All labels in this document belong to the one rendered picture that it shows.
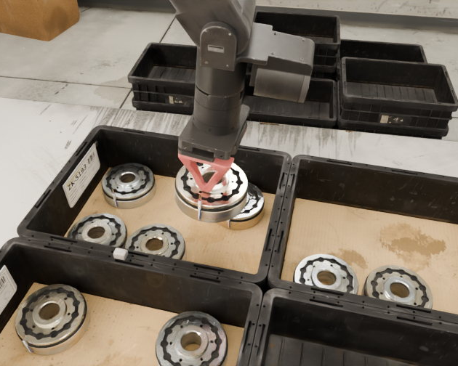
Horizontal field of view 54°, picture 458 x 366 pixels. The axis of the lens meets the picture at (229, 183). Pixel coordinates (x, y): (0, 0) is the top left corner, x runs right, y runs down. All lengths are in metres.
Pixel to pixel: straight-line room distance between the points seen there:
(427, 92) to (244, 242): 1.35
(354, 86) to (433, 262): 1.20
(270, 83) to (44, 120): 1.02
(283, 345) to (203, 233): 0.25
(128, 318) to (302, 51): 0.48
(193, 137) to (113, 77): 2.49
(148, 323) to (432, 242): 0.52
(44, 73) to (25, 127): 1.79
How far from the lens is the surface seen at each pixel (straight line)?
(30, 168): 1.27
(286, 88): 0.50
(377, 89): 1.96
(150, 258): 0.68
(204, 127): 0.54
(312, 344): 0.73
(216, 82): 0.50
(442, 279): 0.85
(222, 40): 0.44
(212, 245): 0.82
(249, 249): 0.81
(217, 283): 0.65
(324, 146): 1.25
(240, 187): 0.63
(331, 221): 0.88
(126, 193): 0.89
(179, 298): 0.71
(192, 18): 0.44
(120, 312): 0.76
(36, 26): 3.59
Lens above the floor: 1.47
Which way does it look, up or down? 43 degrees down
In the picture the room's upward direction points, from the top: straight up
